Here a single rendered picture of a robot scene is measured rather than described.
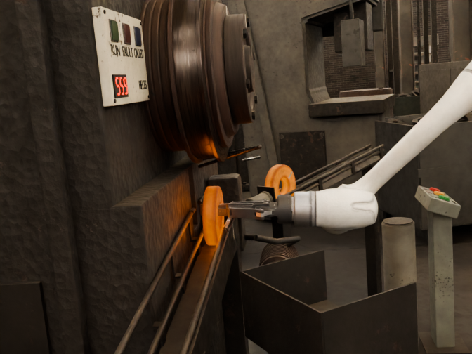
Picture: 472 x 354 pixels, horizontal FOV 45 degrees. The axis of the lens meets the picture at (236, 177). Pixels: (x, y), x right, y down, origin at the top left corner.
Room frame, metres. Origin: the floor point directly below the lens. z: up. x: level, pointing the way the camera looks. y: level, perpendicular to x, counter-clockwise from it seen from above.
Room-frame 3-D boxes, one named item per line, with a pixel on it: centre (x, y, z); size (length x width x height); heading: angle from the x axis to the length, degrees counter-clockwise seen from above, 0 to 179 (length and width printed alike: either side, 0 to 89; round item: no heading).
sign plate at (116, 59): (1.21, 0.21, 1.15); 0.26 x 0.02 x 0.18; 173
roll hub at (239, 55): (1.52, -0.04, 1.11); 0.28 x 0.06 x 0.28; 173
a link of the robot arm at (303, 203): (1.42, -0.16, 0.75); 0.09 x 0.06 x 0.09; 173
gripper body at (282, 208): (1.43, -0.09, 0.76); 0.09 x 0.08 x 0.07; 83
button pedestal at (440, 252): (2.11, -0.76, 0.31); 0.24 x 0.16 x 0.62; 173
